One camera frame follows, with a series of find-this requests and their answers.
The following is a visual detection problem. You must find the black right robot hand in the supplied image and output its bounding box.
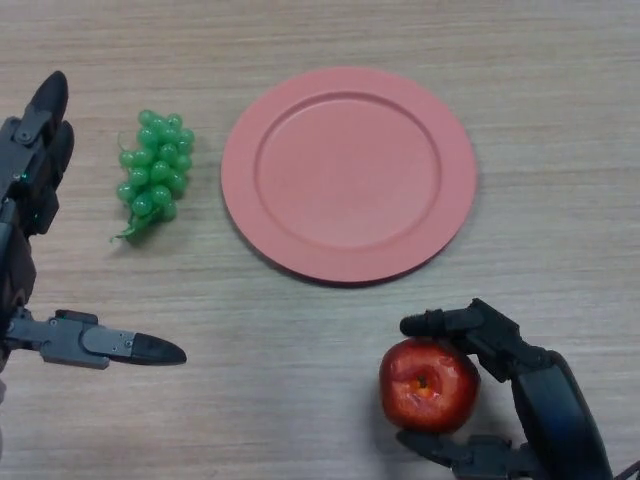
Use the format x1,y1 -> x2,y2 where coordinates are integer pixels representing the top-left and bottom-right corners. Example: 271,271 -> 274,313
396,298 -> 615,480

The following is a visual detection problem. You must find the pink round plate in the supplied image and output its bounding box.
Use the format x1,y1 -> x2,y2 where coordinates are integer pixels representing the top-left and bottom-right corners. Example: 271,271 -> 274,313
221,67 -> 479,288

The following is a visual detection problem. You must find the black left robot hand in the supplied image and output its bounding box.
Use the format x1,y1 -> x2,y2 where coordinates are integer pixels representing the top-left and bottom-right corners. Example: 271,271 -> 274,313
0,70 -> 188,374

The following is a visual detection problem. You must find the green grape bunch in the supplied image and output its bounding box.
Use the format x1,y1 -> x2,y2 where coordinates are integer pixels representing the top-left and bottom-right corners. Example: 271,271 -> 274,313
110,109 -> 196,245

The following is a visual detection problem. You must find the red apple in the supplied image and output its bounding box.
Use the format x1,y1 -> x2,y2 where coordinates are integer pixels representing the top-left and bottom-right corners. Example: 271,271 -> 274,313
378,337 -> 482,435

